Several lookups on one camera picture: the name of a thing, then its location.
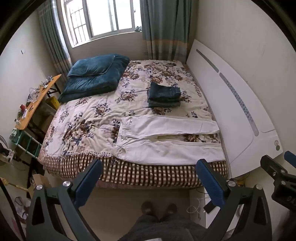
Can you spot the white nightstand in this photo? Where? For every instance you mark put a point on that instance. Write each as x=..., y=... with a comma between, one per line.
x=231, y=217

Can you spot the person's dark trouser legs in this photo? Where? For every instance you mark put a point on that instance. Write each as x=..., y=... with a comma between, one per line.
x=161, y=229

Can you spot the yellow box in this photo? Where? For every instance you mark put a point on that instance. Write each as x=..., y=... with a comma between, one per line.
x=53, y=104

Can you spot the folded blue quilt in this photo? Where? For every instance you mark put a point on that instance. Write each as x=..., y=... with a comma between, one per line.
x=92, y=76

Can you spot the white pants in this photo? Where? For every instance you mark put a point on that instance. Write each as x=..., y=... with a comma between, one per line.
x=161, y=126

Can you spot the folded dark blue jeans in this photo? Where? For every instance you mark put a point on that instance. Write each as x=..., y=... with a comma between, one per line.
x=164, y=90

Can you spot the window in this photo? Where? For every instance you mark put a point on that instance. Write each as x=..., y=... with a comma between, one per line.
x=101, y=18

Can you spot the person's left slipper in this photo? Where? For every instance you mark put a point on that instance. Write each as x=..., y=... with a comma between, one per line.
x=147, y=208

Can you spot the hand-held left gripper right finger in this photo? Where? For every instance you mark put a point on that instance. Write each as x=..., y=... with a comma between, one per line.
x=210, y=184

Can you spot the black phone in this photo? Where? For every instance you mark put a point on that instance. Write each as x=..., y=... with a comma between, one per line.
x=209, y=207

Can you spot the cardboard box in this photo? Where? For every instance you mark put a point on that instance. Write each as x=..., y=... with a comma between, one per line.
x=41, y=180

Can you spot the standing fan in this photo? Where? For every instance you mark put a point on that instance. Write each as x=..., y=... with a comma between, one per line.
x=4, y=150

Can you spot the wooden folding table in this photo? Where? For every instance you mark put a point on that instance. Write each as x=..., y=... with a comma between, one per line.
x=40, y=97

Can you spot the red cup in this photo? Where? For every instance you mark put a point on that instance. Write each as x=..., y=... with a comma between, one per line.
x=23, y=108

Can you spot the teal shelf rack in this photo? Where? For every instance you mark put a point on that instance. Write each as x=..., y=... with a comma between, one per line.
x=25, y=143

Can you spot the person's slipper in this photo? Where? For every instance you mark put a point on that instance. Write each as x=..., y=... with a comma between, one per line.
x=171, y=210
x=147, y=208

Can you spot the grey-blue striped curtain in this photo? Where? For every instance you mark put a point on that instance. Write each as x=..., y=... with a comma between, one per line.
x=166, y=27
x=54, y=39

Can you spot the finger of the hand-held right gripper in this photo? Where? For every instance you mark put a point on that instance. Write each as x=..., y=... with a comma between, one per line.
x=272, y=166
x=291, y=157

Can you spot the white headboard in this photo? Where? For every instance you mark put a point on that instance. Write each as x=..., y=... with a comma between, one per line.
x=231, y=111

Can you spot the floral bedspread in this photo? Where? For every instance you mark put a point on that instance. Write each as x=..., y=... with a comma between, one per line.
x=97, y=111

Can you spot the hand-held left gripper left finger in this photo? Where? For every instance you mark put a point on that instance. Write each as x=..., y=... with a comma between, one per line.
x=87, y=184

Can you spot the person's right slipper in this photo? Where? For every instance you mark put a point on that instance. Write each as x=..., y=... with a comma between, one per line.
x=171, y=210

